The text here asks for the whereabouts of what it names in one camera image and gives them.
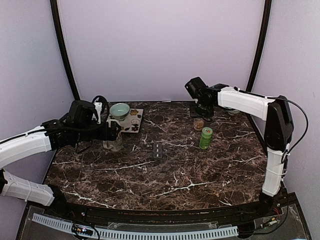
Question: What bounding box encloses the black front rail base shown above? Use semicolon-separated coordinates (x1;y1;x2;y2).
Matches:
45;180;288;225

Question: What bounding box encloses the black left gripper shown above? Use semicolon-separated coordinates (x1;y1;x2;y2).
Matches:
74;121;121;144

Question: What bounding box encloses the beige ceramic mug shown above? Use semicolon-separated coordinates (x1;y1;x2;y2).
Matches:
102;132;123;152

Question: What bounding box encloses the grey weekly pill organizer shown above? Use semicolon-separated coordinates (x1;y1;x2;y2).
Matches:
152;142;163;159

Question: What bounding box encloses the green pill bottle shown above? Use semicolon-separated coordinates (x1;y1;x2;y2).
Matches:
199;127;213;150

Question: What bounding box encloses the small celadon bowl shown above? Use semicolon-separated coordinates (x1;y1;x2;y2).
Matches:
225;108;240;116

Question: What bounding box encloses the black corner frame post right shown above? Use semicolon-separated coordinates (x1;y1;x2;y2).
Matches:
245;0;272;92

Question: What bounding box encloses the square floral ceramic plate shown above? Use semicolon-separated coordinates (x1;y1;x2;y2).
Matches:
118;108;144;133

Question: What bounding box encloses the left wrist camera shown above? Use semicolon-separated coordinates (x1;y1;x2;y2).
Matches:
92;95;110;125

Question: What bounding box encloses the black corner frame post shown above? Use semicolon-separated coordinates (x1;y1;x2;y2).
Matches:
245;0;272;92
49;0;81;100

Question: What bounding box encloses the celadon bowl on plate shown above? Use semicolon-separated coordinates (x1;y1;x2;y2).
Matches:
109;103;130;120

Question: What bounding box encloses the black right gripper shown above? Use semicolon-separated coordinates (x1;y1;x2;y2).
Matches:
190;100;215;118

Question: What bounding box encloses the white slotted cable duct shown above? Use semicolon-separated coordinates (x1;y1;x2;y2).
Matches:
31;213;239;240

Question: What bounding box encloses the black corner frame post left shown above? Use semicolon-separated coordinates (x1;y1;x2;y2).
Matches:
49;0;81;100

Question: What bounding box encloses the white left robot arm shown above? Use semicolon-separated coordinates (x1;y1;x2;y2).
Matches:
0;119;122;218

